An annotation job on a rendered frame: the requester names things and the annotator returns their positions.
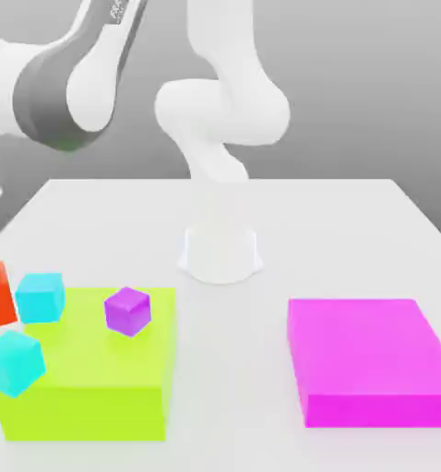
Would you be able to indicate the small red cube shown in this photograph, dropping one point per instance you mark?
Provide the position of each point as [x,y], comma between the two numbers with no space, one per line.
[4,313]

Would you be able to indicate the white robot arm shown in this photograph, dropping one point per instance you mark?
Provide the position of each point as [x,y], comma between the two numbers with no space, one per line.
[224,110]

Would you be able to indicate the small cyan cube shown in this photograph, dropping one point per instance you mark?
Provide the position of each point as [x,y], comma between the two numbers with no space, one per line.
[39,298]
[12,363]

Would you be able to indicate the small purple cube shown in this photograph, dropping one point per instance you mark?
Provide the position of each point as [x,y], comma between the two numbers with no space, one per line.
[127,313]

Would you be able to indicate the large yellow-green box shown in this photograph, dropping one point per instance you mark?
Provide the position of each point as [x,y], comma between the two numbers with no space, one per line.
[95,387]

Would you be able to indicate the large magenta box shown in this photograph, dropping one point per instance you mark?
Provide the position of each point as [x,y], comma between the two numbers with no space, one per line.
[364,354]

